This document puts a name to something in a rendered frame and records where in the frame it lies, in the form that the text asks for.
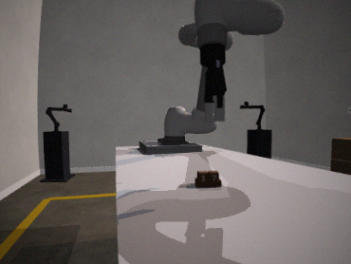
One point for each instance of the brown wooden tray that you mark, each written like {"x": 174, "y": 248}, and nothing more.
{"x": 207, "y": 183}

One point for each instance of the small brown cube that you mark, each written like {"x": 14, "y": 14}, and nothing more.
{"x": 213, "y": 176}
{"x": 202, "y": 176}

